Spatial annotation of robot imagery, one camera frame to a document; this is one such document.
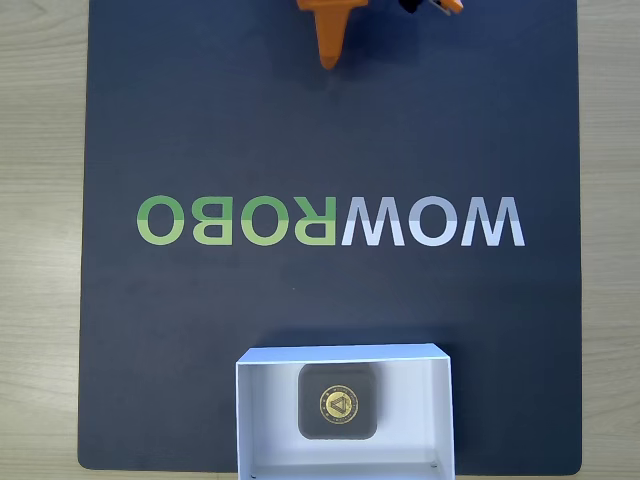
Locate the orange black camera mount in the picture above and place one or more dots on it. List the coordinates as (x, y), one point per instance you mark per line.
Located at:
(442, 5)

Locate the dark blue WOWROBO mat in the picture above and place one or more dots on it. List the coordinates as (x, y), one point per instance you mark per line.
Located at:
(200, 125)

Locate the white cardboard box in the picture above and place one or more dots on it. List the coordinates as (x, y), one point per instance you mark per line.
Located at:
(270, 425)

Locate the grey square case gold emblem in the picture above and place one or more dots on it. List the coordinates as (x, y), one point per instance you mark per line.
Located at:
(312, 425)

